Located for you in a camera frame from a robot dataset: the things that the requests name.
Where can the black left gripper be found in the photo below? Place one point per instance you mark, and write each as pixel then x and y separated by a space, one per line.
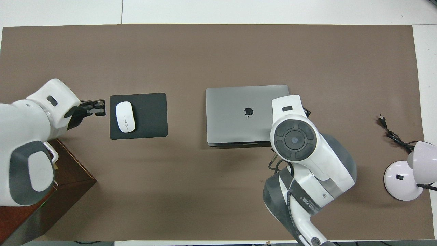
pixel 78 114

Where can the silver laptop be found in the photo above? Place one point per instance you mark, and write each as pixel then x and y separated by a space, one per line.
pixel 235 116

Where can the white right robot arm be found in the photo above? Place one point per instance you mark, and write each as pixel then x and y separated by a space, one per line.
pixel 307 160

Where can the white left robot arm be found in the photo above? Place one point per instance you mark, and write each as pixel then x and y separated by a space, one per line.
pixel 27 136

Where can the white computer mouse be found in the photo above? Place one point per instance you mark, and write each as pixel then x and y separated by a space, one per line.
pixel 125 117

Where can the black mouse pad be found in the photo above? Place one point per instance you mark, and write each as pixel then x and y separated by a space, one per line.
pixel 150 116

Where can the dark wooden box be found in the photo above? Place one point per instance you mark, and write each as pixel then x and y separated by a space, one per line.
pixel 65 181

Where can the white desk lamp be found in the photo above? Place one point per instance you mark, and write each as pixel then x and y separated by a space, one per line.
pixel 399 181

